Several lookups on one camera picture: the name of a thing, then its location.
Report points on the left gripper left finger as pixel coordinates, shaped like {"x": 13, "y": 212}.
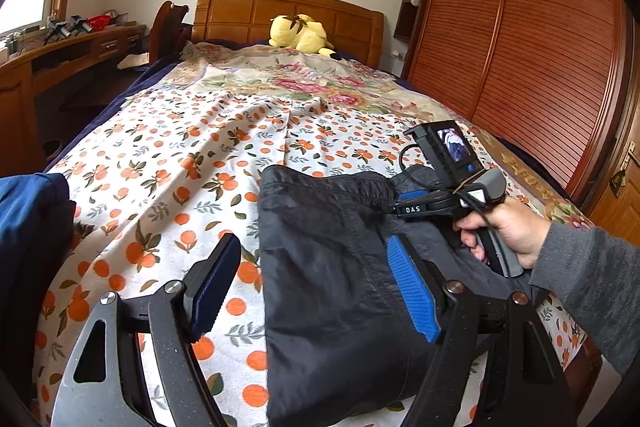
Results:
{"x": 103, "y": 383}

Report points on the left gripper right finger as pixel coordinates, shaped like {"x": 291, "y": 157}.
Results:
{"x": 523, "y": 384}

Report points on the black jacket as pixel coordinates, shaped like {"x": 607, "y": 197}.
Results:
{"x": 339, "y": 338}

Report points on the grey sleeve right forearm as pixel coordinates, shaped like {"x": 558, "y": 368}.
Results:
{"x": 596, "y": 277}

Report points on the person's right hand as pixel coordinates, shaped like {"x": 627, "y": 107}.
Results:
{"x": 520, "y": 228}

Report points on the wooden louvered wardrobe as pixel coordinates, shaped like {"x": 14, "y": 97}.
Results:
{"x": 546, "y": 75}

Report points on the folded blue garment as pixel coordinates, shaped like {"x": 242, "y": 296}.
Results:
{"x": 37, "y": 219}

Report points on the orange print bed sheet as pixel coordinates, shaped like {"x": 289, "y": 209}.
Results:
{"x": 159, "y": 183}

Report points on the floral quilt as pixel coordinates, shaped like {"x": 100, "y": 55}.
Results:
{"x": 262, "y": 69}

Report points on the yellow plush toy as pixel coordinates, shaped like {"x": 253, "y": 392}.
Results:
{"x": 302, "y": 33}

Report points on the long wooden desk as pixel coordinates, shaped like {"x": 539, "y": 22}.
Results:
{"x": 36, "y": 71}

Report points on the wooden chair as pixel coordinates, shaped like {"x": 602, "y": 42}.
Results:
{"x": 168, "y": 33}

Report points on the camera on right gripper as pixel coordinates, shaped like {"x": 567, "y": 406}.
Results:
{"x": 451, "y": 156}

